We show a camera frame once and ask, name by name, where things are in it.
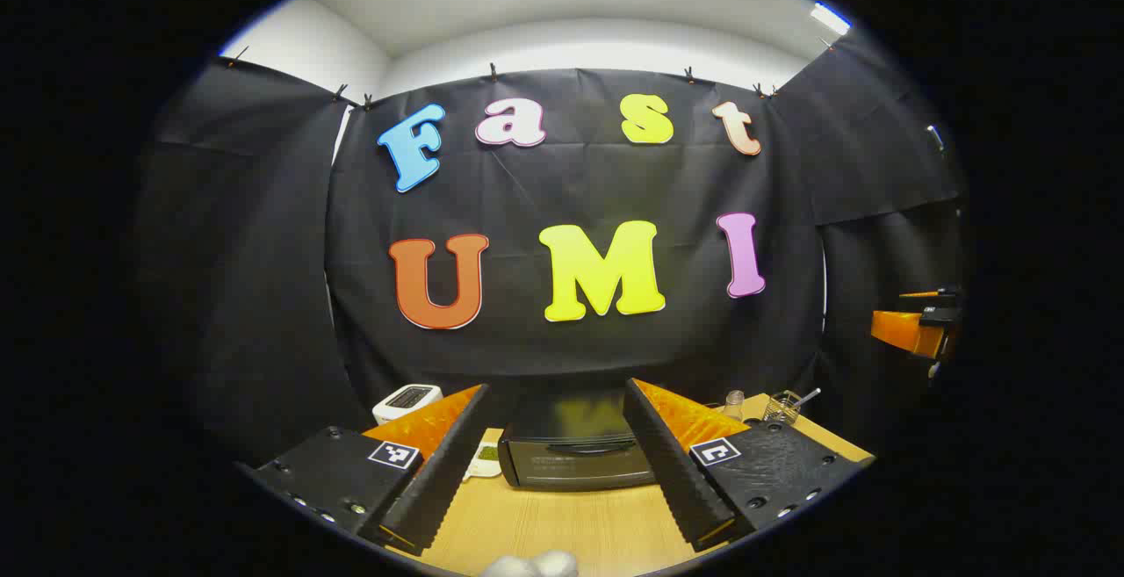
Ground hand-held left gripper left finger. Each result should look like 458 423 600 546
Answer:
250 384 491 558

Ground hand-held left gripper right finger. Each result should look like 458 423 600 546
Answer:
623 378 866 553

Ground black electric oven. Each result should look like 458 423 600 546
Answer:
498 388 659 492

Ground white divided spice dish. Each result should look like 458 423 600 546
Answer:
463 439 503 481

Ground white toaster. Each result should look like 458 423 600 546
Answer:
372 384 443 426

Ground metal wire utensil holder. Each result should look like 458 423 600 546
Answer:
762 391 802 426

